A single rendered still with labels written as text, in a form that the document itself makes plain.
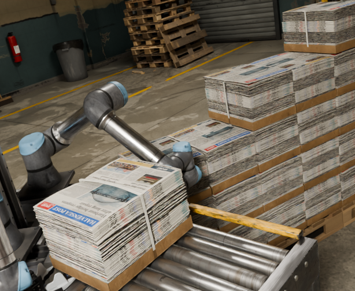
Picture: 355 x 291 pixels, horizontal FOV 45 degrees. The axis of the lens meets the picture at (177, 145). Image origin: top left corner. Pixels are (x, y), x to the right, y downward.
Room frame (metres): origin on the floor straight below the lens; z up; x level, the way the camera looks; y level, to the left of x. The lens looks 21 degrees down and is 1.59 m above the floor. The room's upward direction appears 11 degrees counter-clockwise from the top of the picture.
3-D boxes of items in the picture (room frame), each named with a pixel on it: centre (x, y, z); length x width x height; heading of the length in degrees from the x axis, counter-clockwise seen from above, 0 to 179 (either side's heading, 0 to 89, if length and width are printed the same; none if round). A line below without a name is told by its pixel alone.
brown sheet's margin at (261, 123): (2.17, -0.41, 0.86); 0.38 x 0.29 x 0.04; 27
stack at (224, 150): (2.11, -0.29, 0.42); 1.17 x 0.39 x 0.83; 117
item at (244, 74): (2.18, -0.41, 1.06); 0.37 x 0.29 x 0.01; 27
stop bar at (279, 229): (1.24, -0.16, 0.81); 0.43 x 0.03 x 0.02; 47
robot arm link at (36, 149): (1.84, 0.63, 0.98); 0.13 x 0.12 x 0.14; 150
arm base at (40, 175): (1.84, 0.63, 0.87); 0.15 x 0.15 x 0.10
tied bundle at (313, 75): (2.30, -0.68, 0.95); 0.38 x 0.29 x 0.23; 26
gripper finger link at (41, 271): (1.15, 0.49, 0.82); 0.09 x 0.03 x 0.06; 163
